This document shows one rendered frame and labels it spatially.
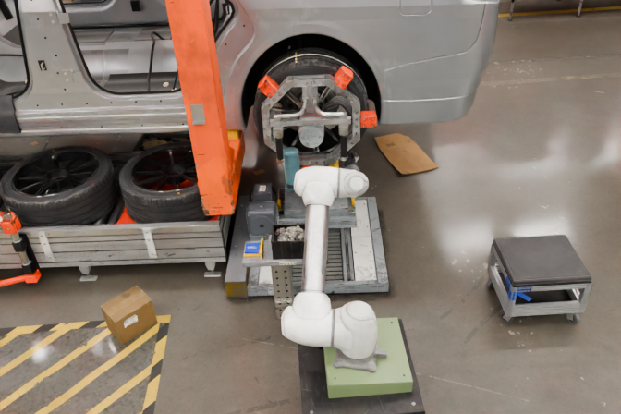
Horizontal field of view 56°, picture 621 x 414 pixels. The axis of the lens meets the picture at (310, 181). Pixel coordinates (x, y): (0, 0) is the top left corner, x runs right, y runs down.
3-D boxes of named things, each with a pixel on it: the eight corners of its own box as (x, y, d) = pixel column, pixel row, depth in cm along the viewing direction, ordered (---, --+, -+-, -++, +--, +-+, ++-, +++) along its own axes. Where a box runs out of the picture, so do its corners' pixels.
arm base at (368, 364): (385, 374, 245) (386, 366, 242) (333, 368, 247) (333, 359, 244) (387, 340, 260) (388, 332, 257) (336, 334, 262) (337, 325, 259)
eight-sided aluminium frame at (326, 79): (359, 158, 346) (359, 72, 316) (360, 164, 341) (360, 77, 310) (267, 162, 348) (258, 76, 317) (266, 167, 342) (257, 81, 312)
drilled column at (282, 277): (295, 305, 330) (290, 248, 307) (294, 319, 322) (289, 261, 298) (277, 306, 331) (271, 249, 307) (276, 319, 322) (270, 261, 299)
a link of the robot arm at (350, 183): (368, 169, 268) (338, 168, 268) (371, 169, 250) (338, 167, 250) (367, 198, 268) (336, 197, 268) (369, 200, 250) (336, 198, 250)
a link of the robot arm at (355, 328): (376, 361, 243) (381, 324, 231) (332, 358, 244) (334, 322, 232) (375, 331, 257) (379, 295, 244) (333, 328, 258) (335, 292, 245)
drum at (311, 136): (323, 129, 336) (323, 107, 328) (324, 149, 318) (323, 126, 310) (299, 130, 336) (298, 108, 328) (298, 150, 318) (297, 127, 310)
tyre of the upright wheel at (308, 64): (286, 161, 377) (383, 122, 362) (285, 181, 358) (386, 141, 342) (236, 74, 344) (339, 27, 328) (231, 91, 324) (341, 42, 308)
